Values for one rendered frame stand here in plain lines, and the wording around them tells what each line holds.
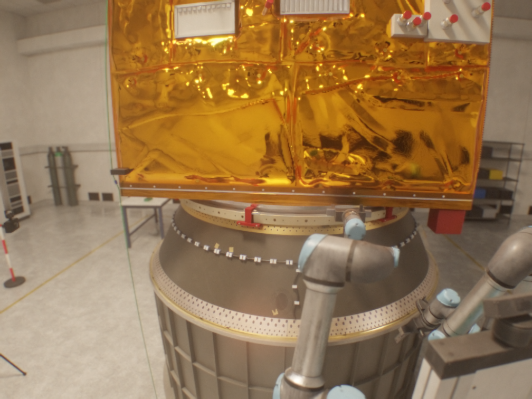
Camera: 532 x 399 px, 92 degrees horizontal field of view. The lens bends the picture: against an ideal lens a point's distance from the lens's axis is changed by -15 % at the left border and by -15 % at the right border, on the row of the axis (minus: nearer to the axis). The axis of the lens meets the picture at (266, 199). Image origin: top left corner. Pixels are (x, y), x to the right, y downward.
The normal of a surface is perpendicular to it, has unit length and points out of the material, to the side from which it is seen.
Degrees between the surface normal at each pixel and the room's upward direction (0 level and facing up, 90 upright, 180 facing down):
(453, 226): 90
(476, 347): 0
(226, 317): 43
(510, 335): 90
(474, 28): 90
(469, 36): 90
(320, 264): 67
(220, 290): 62
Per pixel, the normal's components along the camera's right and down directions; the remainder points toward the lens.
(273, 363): -0.14, 0.26
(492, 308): -1.00, 0.02
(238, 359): -0.35, 0.24
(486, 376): 0.07, 0.26
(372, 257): 0.22, -0.36
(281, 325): -0.09, -0.53
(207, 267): -0.48, -0.26
